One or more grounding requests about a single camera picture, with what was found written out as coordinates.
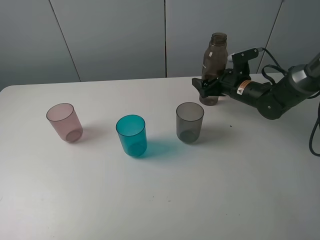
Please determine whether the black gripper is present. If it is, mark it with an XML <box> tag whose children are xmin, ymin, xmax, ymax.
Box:
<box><xmin>191</xmin><ymin>62</ymin><xmax>251</xmax><ymax>98</ymax></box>

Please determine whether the brown translucent water bottle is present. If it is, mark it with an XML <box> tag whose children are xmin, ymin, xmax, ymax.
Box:
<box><xmin>198</xmin><ymin>32</ymin><xmax>229</xmax><ymax>107</ymax></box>

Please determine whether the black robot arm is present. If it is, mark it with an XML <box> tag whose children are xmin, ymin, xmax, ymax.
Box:
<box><xmin>192</xmin><ymin>48</ymin><xmax>320</xmax><ymax>120</ymax></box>

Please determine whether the grey translucent plastic cup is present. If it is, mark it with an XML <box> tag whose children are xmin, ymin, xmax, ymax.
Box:
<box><xmin>176</xmin><ymin>102</ymin><xmax>205</xmax><ymax>144</ymax></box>

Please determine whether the teal translucent plastic cup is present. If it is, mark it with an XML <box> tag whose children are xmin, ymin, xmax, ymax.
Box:
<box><xmin>115</xmin><ymin>114</ymin><xmax>147</xmax><ymax>158</ymax></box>

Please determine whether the pink translucent plastic cup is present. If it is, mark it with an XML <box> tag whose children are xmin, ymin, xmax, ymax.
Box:
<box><xmin>46</xmin><ymin>103</ymin><xmax>83</xmax><ymax>143</ymax></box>

